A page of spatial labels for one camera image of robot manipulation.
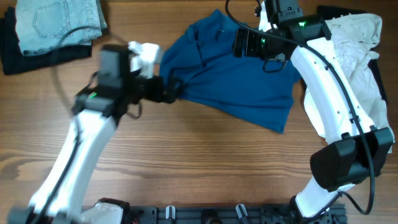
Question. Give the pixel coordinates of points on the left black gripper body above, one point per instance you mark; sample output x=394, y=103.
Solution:
x=150, y=90

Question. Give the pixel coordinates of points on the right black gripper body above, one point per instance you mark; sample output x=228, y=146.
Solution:
x=256, y=45

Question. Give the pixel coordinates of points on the dark blue polo shirt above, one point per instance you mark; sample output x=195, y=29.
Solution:
x=202, y=65

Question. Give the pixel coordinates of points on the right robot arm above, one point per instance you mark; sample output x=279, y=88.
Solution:
x=356, y=149

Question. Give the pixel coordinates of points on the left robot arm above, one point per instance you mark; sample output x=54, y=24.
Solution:
x=126, y=76

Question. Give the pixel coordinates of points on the black garment under white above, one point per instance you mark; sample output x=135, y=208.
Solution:
x=329, y=12

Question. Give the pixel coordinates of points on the white crumpled garment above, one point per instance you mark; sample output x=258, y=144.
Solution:
x=354, y=36

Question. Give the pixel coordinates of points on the light blue denim jeans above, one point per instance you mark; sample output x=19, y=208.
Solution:
x=40, y=24

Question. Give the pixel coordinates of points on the black folded garment left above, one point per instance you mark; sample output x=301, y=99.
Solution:
x=15, y=62

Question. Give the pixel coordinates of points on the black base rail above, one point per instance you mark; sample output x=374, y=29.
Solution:
x=238, y=214

